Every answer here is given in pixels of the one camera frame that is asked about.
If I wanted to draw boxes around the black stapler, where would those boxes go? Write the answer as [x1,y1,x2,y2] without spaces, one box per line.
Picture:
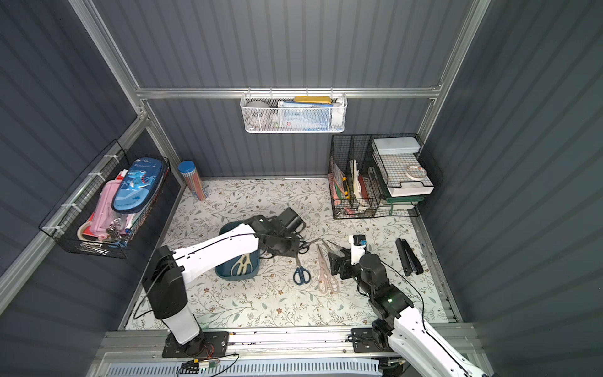
[395,238,424,276]

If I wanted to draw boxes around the black wire side basket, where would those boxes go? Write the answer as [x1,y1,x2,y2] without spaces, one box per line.
[39,141,171,259]

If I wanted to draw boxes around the small black scissors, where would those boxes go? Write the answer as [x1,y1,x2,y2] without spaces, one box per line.
[298,237,321,254]

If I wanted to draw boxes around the tape roll on tray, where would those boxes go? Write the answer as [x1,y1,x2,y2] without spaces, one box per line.
[405,165,428,182]

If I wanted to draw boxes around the white wire wall basket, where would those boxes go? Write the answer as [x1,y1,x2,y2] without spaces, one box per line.
[240,93,348,134]

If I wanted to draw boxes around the pink pencil case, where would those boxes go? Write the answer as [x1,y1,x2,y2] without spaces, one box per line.
[83,180,121,239]

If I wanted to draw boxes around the blue handled scissors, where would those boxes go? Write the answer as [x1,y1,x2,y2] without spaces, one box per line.
[293,255,312,286]

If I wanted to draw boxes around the blue dinosaur pencil case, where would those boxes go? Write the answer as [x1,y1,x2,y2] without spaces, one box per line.
[111,157,167,214]

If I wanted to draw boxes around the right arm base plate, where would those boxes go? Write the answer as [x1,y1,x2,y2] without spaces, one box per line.
[346,328,393,353]

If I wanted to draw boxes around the blue white packet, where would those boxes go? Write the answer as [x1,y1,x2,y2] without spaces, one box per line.
[277,101,332,131]

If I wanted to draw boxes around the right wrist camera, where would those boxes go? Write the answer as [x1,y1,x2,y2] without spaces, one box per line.
[350,234,367,265]

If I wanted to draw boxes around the pink kitchen scissors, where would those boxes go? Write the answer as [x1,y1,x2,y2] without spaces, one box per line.
[317,245,339,295]

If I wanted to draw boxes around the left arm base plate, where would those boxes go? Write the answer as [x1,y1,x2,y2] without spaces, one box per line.
[162,331,230,359]

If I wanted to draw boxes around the white tape roll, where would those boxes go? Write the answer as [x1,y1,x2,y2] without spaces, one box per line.
[242,101,271,129]

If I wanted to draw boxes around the black wire desk organizer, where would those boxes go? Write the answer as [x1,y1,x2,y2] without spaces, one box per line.
[328,134,444,220]

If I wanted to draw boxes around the cream kitchen scissors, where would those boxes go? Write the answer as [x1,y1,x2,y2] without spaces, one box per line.
[230,253,253,276]

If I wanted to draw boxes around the black handled scissors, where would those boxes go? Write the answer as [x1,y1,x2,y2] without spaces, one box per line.
[322,239,345,258]

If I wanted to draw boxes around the teal plastic storage box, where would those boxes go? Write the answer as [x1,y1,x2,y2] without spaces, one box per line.
[214,250,261,282]

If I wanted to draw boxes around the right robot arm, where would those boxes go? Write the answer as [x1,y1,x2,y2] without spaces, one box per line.
[338,245,487,376]

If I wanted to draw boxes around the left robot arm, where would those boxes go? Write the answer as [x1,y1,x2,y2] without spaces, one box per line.
[141,207,309,349]

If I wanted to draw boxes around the coloured pencil tube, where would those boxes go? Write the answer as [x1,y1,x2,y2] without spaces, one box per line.
[177,160,207,201]

